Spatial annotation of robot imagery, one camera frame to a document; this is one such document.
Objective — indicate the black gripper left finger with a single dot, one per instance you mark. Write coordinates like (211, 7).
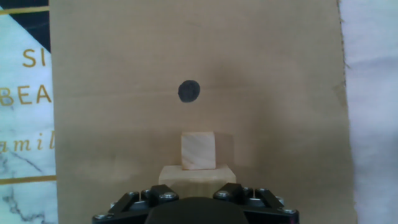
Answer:
(130, 205)

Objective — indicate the large wooden block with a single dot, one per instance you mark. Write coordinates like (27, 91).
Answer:
(169, 179)

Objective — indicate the marble pattern tablecloth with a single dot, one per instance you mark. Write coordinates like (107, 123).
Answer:
(25, 124)

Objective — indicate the black round mark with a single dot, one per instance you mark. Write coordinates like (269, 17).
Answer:
(189, 91)

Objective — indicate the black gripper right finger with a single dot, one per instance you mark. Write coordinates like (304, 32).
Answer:
(264, 203)

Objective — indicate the small wooden block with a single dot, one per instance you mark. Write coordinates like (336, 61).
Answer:
(198, 151)

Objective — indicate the brown cardboard sheet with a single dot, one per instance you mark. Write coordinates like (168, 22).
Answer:
(124, 109)

